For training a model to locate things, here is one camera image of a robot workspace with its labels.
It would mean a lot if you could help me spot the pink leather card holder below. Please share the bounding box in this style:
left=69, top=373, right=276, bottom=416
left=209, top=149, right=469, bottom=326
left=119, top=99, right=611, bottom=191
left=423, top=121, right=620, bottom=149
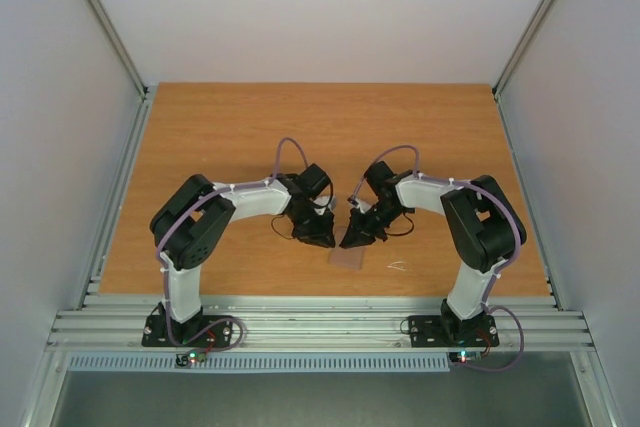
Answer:
left=328, top=226, right=365, bottom=270

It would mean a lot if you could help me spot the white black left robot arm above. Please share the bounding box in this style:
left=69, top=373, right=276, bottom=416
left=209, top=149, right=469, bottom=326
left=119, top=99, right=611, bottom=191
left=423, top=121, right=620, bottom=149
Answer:
left=150, top=164, right=336, bottom=345

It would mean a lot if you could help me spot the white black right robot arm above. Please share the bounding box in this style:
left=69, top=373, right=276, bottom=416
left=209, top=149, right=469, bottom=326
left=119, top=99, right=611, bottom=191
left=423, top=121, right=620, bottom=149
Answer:
left=340, top=161, right=527, bottom=344

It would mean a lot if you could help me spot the right controller circuit board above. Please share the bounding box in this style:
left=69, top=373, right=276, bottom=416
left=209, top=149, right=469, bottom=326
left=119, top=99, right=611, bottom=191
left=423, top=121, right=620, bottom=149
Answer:
left=449, top=350, right=486, bottom=364

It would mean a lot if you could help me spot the controller circuit board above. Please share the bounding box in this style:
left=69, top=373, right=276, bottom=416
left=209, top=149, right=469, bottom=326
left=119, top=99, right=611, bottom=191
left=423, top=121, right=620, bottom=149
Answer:
left=174, top=351, right=207, bottom=368
left=449, top=350, right=486, bottom=364

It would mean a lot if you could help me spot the left controller circuit board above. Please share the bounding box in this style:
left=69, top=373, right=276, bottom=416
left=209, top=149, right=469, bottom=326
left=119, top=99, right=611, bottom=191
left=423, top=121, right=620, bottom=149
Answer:
left=174, top=351, right=207, bottom=368

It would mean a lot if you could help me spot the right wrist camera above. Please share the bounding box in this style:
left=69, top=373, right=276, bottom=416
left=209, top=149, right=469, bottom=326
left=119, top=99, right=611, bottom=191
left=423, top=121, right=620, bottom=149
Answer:
left=347, top=196, right=372, bottom=214

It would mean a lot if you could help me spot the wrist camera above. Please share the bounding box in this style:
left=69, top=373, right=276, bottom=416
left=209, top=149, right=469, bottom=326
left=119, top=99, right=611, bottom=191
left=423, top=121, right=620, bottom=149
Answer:
left=347, top=196, right=372, bottom=214
left=313, top=195, right=337, bottom=215

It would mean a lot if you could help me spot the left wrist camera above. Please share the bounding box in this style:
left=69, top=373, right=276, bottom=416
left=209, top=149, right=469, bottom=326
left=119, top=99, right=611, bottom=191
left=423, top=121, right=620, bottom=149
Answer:
left=313, top=195, right=337, bottom=215

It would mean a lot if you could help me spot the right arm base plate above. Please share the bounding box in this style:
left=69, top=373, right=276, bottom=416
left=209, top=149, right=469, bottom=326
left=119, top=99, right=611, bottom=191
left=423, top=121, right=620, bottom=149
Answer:
left=406, top=299, right=500, bottom=349

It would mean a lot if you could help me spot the grey slotted cable duct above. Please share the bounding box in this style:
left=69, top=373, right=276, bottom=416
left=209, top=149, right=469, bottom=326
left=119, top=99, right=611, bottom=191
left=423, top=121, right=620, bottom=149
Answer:
left=67, top=352, right=450, bottom=374

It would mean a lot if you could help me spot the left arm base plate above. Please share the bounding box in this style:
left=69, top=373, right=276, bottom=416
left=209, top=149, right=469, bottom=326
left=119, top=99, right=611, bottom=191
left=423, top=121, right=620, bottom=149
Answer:
left=141, top=302, right=234, bottom=349

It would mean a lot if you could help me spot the aluminium front rail frame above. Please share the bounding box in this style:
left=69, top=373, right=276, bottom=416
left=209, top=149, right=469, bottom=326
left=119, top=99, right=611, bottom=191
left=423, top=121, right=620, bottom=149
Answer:
left=47, top=294, right=595, bottom=352

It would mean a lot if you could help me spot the right aluminium frame post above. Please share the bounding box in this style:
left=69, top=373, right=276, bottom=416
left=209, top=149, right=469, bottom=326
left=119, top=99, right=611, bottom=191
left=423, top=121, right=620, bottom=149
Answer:
left=492, top=0, right=558, bottom=102

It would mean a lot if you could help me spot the aluminium frame post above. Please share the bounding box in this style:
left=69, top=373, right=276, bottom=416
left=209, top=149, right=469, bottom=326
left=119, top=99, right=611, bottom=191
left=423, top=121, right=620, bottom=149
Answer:
left=85, top=0, right=149, bottom=100
left=492, top=0, right=558, bottom=102

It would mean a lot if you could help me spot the left aluminium frame post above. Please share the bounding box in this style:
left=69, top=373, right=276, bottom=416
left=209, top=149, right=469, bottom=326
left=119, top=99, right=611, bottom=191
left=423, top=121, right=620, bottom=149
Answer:
left=85, top=0, right=149, bottom=100

